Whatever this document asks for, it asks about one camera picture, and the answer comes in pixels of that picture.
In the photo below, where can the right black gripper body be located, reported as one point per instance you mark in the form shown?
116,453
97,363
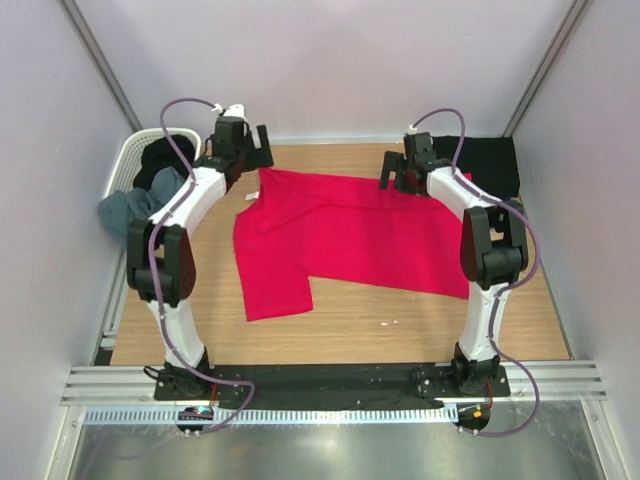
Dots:
396,162

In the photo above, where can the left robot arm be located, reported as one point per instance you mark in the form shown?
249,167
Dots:
160,263

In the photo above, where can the white plastic basket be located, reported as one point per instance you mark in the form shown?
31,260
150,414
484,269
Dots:
129,162

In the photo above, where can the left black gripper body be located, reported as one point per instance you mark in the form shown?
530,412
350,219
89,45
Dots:
251,157

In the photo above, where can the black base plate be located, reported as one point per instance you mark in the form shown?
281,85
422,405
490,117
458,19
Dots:
329,387

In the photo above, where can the aluminium frame rail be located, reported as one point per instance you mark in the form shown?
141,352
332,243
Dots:
544,380

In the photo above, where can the grey blue t shirt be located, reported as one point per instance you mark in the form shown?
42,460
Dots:
119,209

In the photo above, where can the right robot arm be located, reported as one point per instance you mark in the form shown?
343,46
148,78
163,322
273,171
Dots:
493,253

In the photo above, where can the slotted cable duct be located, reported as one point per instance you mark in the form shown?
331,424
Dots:
199,415

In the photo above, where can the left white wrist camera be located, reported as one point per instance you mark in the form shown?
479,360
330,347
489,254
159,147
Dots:
235,110

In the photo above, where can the black t shirt in basket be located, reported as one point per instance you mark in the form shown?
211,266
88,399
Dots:
159,155

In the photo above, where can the red t shirt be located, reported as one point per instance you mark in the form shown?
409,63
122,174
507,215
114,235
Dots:
305,225

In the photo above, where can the folded black t shirt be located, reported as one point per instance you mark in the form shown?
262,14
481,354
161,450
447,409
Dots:
491,164

